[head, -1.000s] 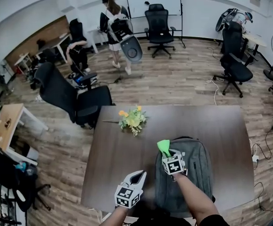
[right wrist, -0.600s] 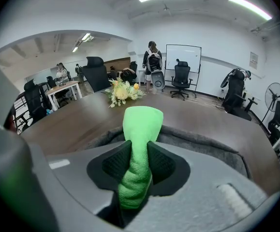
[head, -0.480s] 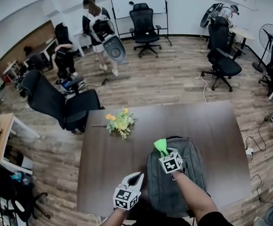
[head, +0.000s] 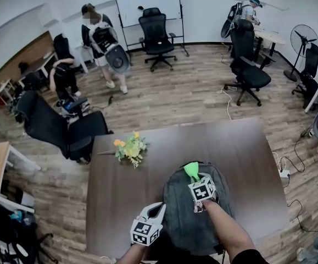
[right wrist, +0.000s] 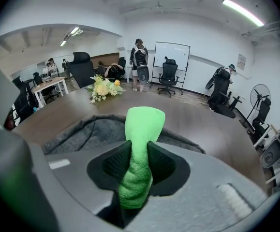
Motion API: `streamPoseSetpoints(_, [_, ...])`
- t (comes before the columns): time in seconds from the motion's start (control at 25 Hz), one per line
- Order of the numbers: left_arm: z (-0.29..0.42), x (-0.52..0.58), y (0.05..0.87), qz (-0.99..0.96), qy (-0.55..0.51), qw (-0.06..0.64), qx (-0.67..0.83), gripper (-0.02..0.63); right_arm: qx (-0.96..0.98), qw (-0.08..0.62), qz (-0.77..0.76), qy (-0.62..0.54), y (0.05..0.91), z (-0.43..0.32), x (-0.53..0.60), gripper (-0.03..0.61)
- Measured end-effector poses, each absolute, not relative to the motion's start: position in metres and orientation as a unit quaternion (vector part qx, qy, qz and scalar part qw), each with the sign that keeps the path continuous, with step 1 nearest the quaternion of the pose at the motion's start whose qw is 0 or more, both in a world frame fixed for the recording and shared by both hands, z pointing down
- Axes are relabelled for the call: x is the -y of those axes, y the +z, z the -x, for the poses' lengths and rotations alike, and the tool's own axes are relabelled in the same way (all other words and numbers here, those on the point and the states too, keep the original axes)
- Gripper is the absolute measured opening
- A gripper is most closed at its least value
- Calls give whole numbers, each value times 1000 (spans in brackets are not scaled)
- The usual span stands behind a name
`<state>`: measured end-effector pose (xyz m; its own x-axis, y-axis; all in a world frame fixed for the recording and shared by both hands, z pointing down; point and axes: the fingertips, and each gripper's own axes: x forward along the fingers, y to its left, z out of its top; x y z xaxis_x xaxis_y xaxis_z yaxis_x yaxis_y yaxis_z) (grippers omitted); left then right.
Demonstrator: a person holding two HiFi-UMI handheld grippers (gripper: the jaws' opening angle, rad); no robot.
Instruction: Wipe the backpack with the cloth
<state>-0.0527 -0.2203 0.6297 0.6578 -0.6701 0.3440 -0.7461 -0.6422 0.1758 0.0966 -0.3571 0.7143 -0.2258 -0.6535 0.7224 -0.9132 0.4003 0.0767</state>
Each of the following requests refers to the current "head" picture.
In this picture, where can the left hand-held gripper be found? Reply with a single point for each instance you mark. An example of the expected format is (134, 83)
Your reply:
(143, 232)

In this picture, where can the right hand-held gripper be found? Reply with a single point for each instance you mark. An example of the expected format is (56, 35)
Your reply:
(201, 192)

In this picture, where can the green cloth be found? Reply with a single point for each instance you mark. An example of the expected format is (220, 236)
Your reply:
(191, 169)

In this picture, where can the grey backpack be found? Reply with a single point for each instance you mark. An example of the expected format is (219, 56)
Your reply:
(186, 230)

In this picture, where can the person's right forearm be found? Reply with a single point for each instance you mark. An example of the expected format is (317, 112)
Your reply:
(227, 227)

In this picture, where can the person's left forearm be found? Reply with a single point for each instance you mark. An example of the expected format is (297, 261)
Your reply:
(131, 254)

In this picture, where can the yellow flower bouquet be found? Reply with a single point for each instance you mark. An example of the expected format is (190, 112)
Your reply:
(131, 150)

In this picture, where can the person's black shirt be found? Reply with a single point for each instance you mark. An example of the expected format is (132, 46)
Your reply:
(249, 257)

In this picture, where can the white power strip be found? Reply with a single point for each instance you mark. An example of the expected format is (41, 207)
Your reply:
(284, 173)

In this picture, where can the round white table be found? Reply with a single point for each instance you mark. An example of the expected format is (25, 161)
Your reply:
(271, 37)

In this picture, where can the black standing fan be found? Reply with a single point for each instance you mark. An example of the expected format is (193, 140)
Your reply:
(303, 38)

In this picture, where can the whiteboard on wheeled stand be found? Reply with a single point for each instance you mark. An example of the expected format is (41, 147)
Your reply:
(147, 1)

